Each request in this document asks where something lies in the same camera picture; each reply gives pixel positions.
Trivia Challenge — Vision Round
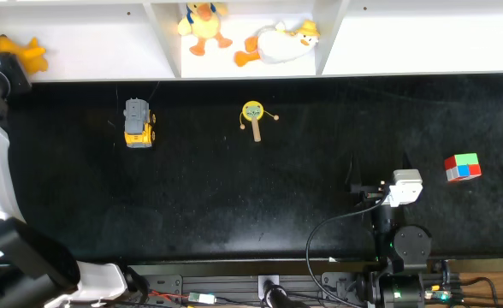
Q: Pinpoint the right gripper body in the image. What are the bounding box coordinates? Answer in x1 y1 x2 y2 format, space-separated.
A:
348 182 392 204

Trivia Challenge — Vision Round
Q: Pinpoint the many-coloured puzzle cube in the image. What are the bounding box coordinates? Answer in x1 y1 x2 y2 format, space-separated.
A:
443 152 482 183

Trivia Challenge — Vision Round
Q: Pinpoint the yellow rattle drum toy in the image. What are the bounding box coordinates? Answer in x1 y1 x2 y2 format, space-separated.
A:
239 100 280 143

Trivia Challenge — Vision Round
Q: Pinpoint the grey and yellow toy truck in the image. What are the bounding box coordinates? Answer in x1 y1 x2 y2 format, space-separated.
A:
122 98 157 150

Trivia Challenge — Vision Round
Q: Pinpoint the yellow rubber duck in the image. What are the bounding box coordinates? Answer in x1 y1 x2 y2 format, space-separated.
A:
0 34 50 75

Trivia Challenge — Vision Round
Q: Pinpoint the white plush duck with hat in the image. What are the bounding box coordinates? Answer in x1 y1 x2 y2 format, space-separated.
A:
233 19 321 68

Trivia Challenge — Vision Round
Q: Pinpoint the yellow plush duck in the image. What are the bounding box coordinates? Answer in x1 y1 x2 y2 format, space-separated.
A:
176 2 234 57

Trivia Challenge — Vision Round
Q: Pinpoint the white shelf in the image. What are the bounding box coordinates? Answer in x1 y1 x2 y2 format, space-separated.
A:
0 0 503 84

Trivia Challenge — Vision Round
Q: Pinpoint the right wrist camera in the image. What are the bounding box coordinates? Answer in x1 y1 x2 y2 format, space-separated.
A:
382 169 423 209

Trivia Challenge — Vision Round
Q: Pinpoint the black cable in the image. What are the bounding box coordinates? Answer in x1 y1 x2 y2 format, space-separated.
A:
305 192 392 308

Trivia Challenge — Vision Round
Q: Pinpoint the mounting rail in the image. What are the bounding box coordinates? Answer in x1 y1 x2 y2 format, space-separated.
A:
125 273 499 308

